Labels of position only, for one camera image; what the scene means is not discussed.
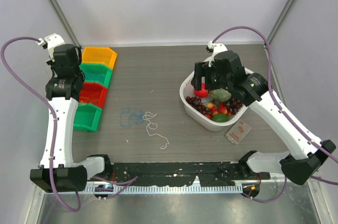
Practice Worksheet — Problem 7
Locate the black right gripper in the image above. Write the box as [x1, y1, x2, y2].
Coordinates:
[191, 61, 231, 92]

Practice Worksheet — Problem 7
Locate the white cable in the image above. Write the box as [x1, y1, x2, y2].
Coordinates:
[142, 111, 170, 150]

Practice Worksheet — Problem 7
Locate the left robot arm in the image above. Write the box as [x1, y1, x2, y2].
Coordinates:
[30, 44, 113, 193]

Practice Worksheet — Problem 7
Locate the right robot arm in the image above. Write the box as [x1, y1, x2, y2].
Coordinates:
[191, 51, 336, 185]

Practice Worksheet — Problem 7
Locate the red apple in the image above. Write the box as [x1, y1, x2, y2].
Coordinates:
[194, 82, 209, 98]

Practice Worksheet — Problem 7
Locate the white plastic fruit basket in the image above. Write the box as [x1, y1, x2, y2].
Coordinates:
[179, 71, 248, 132]

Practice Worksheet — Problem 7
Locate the green netted melon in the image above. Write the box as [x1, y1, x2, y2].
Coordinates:
[209, 88, 232, 102]

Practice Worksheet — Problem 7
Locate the dark purple grape bunch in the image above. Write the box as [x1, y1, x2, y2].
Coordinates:
[185, 96, 212, 119]

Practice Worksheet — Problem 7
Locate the upper green storage bin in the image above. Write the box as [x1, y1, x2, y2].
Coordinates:
[80, 63, 113, 88]

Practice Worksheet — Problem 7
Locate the green storage bin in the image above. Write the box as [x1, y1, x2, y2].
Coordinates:
[80, 63, 113, 88]
[73, 103, 102, 132]

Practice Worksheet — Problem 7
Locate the red yellow lychee fruit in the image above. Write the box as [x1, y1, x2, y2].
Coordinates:
[206, 102, 215, 110]

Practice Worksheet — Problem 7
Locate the orange storage bin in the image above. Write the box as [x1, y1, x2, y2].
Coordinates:
[82, 46, 117, 69]

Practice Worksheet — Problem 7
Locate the red storage bin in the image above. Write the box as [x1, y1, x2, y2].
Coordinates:
[79, 82, 108, 109]

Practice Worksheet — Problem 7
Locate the red strawberry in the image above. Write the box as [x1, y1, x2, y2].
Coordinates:
[209, 105, 229, 116]

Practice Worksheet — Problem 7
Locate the red grape bunch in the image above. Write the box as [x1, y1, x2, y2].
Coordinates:
[224, 98, 243, 115]

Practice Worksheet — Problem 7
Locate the green lime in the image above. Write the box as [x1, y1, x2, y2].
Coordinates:
[211, 114, 229, 123]

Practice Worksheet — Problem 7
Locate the lower green storage bin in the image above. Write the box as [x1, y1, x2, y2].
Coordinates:
[73, 103, 102, 132]

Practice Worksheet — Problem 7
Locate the transparent plastic card packet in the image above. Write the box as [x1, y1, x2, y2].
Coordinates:
[226, 119, 252, 144]

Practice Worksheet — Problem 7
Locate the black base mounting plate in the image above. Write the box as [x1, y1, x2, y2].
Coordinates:
[97, 162, 270, 187]

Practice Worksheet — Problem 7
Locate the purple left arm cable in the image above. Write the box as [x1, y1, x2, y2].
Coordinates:
[1, 36, 139, 213]

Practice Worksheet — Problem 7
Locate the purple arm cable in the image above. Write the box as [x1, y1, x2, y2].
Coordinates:
[1, 36, 139, 213]
[212, 25, 338, 203]

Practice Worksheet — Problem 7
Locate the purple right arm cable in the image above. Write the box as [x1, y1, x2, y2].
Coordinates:
[212, 25, 338, 203]

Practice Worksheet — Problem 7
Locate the white slotted cable duct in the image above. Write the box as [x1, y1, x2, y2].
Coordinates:
[80, 183, 243, 195]

